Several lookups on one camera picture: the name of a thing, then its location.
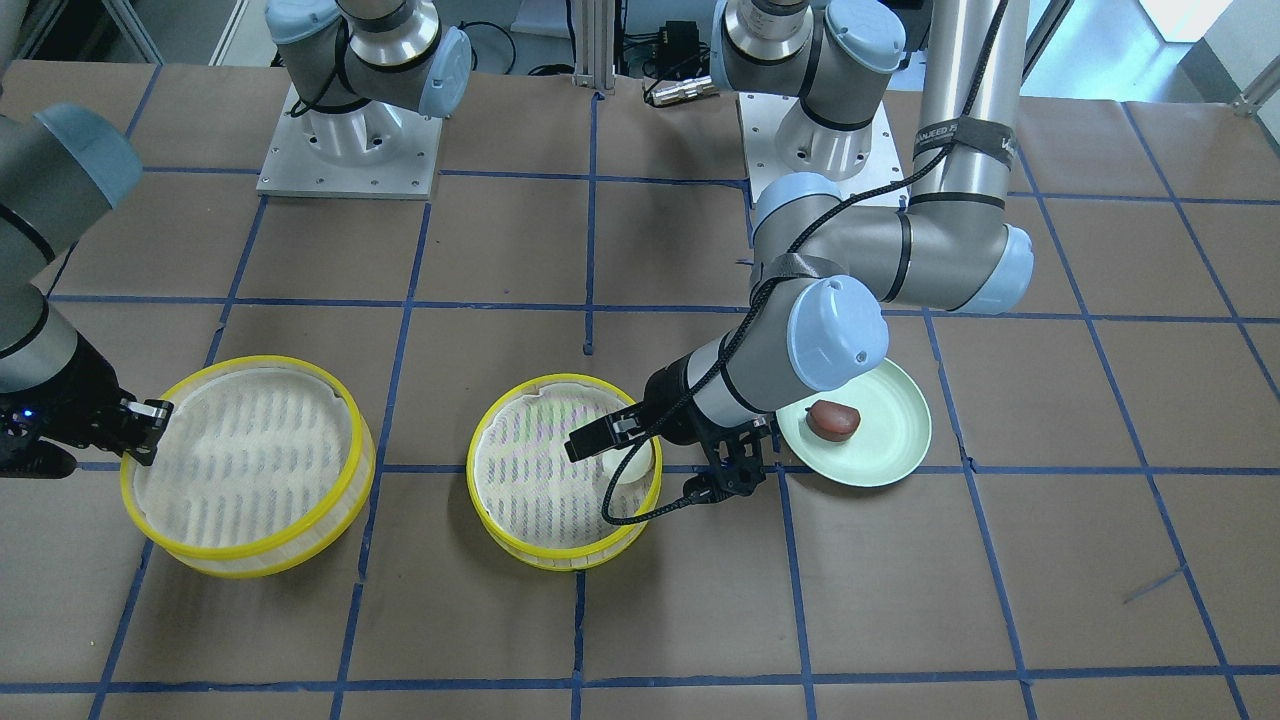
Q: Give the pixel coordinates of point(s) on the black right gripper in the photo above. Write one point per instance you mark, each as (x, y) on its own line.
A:
(72, 398)

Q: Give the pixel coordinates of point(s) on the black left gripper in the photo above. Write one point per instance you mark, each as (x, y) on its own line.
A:
(668, 399)

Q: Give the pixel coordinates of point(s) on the white steamed bun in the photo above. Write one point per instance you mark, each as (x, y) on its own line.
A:
(633, 464)

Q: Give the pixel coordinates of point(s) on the yellow steamer basket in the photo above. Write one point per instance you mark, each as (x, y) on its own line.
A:
(535, 503)
(265, 462)

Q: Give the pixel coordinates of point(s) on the brown steamed bun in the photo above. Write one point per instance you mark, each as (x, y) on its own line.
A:
(832, 422)

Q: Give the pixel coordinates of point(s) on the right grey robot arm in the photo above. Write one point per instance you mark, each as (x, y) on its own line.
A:
(61, 171)

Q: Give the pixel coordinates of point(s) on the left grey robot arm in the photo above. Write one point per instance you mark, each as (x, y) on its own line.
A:
(824, 264)

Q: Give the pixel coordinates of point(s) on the light green plate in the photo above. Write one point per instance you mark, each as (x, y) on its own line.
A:
(893, 437)

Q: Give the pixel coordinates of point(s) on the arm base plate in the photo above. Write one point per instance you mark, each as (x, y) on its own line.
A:
(376, 152)
(779, 140)

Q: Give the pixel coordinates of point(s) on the aluminium frame post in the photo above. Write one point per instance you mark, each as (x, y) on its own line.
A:
(593, 34)

